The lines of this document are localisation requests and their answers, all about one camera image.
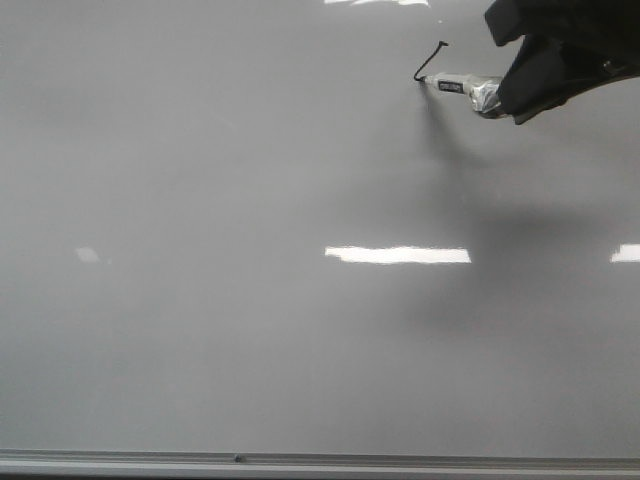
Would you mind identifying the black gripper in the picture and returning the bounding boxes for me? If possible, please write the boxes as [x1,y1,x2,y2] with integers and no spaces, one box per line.
[484,0,639,125]

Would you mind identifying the white black whiteboard marker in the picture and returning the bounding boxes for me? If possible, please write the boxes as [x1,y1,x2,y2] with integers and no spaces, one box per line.
[414,72,506,119]

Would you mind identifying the white whiteboard surface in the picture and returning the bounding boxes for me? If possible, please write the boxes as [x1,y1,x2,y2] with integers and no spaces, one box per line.
[1,1,639,458]

